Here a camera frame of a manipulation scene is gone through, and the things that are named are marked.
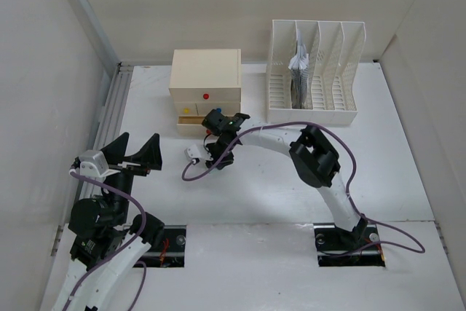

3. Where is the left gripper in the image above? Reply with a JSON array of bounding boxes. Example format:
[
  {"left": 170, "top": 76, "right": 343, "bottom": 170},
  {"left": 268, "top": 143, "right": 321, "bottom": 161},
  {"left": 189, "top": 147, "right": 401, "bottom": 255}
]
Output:
[{"left": 100, "top": 131, "right": 161, "bottom": 224}]

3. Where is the beige wooden drawer cabinet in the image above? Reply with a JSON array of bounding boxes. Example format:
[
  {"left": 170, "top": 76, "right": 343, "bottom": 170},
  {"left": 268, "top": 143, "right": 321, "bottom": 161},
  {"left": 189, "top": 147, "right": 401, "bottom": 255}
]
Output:
[{"left": 169, "top": 49, "right": 242, "bottom": 138}]

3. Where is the grey booklet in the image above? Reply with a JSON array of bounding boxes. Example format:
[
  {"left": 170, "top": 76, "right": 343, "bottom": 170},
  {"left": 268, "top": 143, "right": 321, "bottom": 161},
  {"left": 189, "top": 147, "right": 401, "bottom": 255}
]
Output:
[{"left": 288, "top": 29, "right": 310, "bottom": 109}]

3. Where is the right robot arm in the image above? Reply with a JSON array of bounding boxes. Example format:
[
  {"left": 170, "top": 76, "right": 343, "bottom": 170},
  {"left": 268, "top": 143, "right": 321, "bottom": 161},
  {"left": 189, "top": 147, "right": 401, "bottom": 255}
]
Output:
[{"left": 202, "top": 109, "right": 367, "bottom": 248}]

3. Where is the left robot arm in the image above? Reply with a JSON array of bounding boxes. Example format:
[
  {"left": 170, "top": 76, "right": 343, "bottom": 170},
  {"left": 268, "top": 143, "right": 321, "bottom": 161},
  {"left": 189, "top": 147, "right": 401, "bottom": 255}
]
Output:
[{"left": 53, "top": 133, "right": 169, "bottom": 310}]

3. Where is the white file organizer rack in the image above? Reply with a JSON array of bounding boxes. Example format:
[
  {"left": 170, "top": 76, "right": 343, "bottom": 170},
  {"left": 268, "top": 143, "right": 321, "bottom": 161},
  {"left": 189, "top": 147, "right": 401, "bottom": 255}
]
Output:
[{"left": 266, "top": 20, "right": 366, "bottom": 127}]

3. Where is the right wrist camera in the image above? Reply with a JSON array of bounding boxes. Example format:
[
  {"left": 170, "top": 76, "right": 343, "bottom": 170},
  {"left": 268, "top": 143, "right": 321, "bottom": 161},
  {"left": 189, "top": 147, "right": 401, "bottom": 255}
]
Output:
[{"left": 185, "top": 144, "right": 203, "bottom": 165}]

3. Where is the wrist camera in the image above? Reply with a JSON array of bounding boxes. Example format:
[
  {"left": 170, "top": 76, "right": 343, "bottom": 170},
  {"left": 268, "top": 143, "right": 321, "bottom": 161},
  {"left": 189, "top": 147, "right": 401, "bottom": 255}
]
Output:
[
  {"left": 69, "top": 150, "right": 120, "bottom": 178},
  {"left": 185, "top": 144, "right": 203, "bottom": 165}
]

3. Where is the aluminium frame rail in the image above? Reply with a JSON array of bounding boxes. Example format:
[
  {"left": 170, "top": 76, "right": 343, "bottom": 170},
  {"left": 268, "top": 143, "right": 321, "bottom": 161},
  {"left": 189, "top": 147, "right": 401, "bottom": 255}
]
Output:
[{"left": 50, "top": 0, "right": 134, "bottom": 256}]

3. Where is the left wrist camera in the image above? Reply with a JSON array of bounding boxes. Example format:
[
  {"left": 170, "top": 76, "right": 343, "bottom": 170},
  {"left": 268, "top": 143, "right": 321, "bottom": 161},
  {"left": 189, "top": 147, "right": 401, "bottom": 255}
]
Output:
[{"left": 69, "top": 150, "right": 120, "bottom": 178}]

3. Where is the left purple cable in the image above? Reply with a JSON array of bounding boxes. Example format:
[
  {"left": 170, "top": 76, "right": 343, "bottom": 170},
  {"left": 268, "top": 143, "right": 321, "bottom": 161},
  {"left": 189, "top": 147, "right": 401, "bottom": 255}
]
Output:
[{"left": 60, "top": 169, "right": 149, "bottom": 311}]

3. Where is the purple cable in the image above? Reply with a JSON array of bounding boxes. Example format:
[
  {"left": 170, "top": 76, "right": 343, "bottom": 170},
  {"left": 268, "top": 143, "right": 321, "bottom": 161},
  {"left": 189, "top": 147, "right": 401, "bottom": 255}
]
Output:
[
  {"left": 181, "top": 122, "right": 426, "bottom": 254},
  {"left": 60, "top": 169, "right": 149, "bottom": 311}
]

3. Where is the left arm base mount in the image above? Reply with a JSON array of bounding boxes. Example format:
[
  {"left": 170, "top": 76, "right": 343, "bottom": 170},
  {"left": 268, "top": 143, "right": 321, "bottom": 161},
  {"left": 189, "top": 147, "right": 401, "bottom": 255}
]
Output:
[{"left": 139, "top": 226, "right": 187, "bottom": 268}]

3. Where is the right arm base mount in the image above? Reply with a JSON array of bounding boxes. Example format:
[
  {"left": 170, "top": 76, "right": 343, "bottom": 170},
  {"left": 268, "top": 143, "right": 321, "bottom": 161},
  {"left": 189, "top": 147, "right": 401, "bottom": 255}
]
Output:
[{"left": 314, "top": 224, "right": 385, "bottom": 267}]

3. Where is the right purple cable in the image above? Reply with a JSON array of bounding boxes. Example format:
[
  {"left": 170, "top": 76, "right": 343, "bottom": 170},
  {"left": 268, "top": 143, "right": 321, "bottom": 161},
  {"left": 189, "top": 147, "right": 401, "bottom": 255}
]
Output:
[{"left": 181, "top": 122, "right": 426, "bottom": 254}]

